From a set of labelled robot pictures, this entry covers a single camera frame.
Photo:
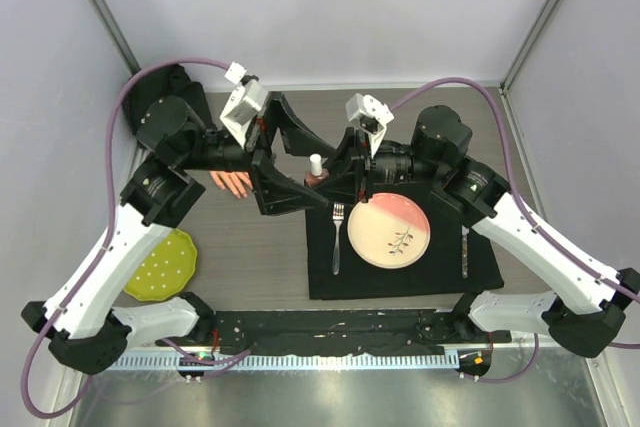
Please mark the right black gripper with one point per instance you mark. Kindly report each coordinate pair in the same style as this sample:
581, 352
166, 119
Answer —
353, 154

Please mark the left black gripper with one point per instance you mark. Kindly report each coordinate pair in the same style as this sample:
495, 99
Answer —
275, 190

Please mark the nail polish bottle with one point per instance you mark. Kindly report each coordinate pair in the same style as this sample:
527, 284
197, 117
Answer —
312, 180

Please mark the white nail polish cap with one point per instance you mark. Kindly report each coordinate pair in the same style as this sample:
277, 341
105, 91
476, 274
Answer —
316, 168

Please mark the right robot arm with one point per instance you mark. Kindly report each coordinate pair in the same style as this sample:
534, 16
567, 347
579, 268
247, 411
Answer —
551, 286

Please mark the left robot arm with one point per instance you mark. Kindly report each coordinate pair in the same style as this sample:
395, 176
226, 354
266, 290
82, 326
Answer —
83, 327

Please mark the silver fork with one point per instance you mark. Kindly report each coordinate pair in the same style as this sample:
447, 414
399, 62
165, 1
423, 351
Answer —
338, 215

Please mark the pink cream plate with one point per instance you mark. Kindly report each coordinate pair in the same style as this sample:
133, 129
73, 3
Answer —
389, 231

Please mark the table knife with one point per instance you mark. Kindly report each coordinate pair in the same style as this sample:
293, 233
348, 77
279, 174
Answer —
464, 252

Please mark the black placemat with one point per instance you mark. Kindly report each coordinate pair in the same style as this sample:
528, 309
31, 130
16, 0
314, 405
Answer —
438, 271

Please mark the black sleeve cloth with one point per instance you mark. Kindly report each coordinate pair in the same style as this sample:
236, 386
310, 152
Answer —
171, 80

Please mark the green dotted plate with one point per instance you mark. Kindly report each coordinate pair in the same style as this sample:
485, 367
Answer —
166, 271

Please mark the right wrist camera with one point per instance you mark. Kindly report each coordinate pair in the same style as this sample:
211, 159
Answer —
371, 116

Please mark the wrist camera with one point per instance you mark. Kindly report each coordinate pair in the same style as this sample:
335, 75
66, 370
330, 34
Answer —
244, 103
371, 116

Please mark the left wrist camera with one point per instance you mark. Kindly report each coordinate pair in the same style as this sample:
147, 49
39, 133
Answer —
244, 103

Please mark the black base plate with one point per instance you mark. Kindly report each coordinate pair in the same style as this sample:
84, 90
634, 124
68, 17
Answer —
338, 333

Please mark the white cable duct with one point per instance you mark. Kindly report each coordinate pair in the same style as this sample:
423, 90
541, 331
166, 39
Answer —
161, 360

